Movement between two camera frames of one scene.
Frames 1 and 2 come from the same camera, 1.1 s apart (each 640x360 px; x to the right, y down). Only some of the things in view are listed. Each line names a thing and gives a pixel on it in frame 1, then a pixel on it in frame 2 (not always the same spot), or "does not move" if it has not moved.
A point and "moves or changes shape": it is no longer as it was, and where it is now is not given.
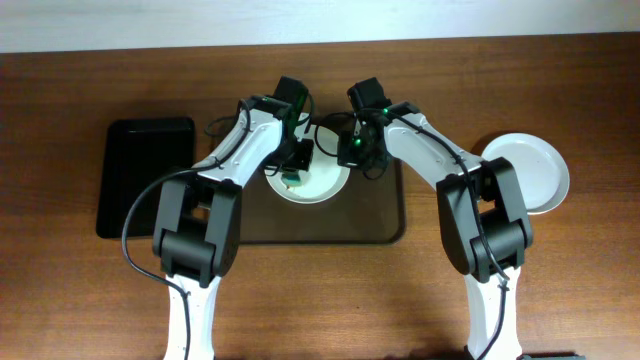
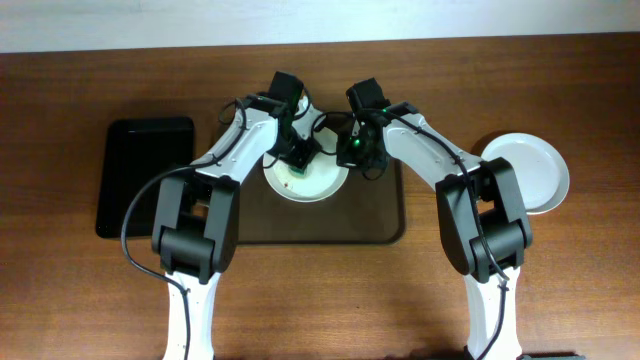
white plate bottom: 543,174 does not move
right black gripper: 351,159 does not move
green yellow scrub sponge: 292,180 moves or changes shape
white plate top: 325,178 does not move
